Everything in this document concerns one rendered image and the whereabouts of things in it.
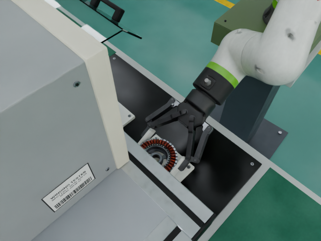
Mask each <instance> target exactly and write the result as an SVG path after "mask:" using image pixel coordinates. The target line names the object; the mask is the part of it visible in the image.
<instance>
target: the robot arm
mask: <svg viewBox="0 0 321 241"><path fill-rule="evenodd" d="M263 21H264V23H265V24H266V25H267V26H266V28H265V30H264V32H263V33H261V32H256V31H252V30H249V29H236V30H233V31H231V32H230V33H228V34H227V35H226V36H225V37H224V38H223V40H222V41H221V43H220V45H219V47H218V49H217V51H216V53H215V55H214V56H213V58H212V59H211V61H210V62H209V63H208V65H207V66H206V67H205V68H204V70H203V71H202V72H201V73H200V75H199V76H198V77H197V78H196V80H195V81H194V82H193V86H194V87H195V88H196V89H192V90H191V92H190V93H189V94H188V96H187V97H186V98H185V100H184V101H183V102H181V103H179V102H178V101H177V100H176V99H175V98H173V97H172V98H171V99H170V100H169V101H168V102H167V103H166V104H165V105H164V106H162V107H161V108H159V109H158V110H156V111H155V112H153V113H152V114H150V115H149V116H148V117H146V118H145V121H146V122H147V124H148V126H147V128H146V129H145V130H144V132H143V133H142V134H141V136H142V138H141V140H140V141H139V142H138V144H139V145H140V144H141V143H143V142H144V141H146V140H148V139H150V138H151V137H152V135H153V134H154V133H155V132H156V131H155V128H158V127H161V126H163V125H166V124H169V123H171V122H174V121H179V122H180V123H181V124H183V125H184V126H185V127H186V128H188V141H187V149H186V157H185V156H182V157H181V159H180V160H179V161H178V163H177V164H176V165H175V167H174V168H173V169H172V170H171V172H170V173H171V174H172V175H173V176H175V175H176V174H177V172H178V171H179V170H180V171H183V170H184V169H185V168H186V167H187V165H188V164H189V163H190V162H194V163H197V164H198V163H199V162H200V159H201V157H202V154H203V151H204V148H205V145H206V142H207V140H208V137H209V135H210V134H211V133H212V131H213V130H214V129H213V127H212V126H210V125H208V124H207V123H206V122H205V121H206V119H207V117H208V116H209V115H210V114H211V112H212V111H213V110H214V109H215V107H216V105H215V104H217V105H219V106H221V105H222V104H223V103H224V101H225V100H226V99H227V98H228V96H229V95H230V94H231V93H232V91H233V90H234V89H235V88H236V86H237V85H238V84H239V83H240V81H241V80H242V79H243V78H244V77H245V76H250V77H253V78H256V79H258V80H260V81H262V82H264V83H266V84H269V85H273V86H281V85H285V84H288V83H290V82H292V81H294V80H295V79H296V78H297V77H299V75H300V74H301V73H302V71H303V70H304V68H305V65H306V62H307V59H308V56H309V53H310V49H311V46H312V43H313V40H314V38H315V35H316V31H317V29H318V27H319V24H320V22H321V0H273V1H272V3H271V5H270V6H269V7H268V8H266V9H265V11H264V14H263ZM175 107H178V109H177V112H176V113H173V114H171V115H170V116H167V117H165V118H162V119H160V120H157V121H155V120H156V119H158V118H159V117H161V116H162V115H164V114H165V113H167V112H168V111H170V110H171V109H172V108H175ZM200 126H203V133H202V135H201V138H200V141H199V143H198V146H197V149H196V152H195V155H194V157H193V151H194V142H195V135H196V128H197V127H200Z"/></svg>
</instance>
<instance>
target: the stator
mask: <svg viewBox="0 0 321 241"><path fill-rule="evenodd" d="M140 146H141V147H142V148H143V149H144V150H145V151H146V152H147V153H149V154H151V156H152V157H153V158H155V157H157V158H159V161H157V162H158V163H160V164H161V165H162V163H163V160H164V159H167V162H166V164H165V165H164V166H163V167H164V168H165V169H166V170H167V171H168V172H171V170H172V169H173V168H174V167H175V165H176V164H177V161H178V155H177V151H176V149H175V148H174V146H173V145H172V144H171V143H169V141H166V140H165V139H164V140H163V139H161V138H160V139H159V138H157V140H156V138H153V140H152V138H151V139H150V140H149V139H148V140H146V141H144V142H143V143H141V144H140ZM157 152H161V153H163V154H164V155H163V156H162V155H161V154H160V153H157Z"/></svg>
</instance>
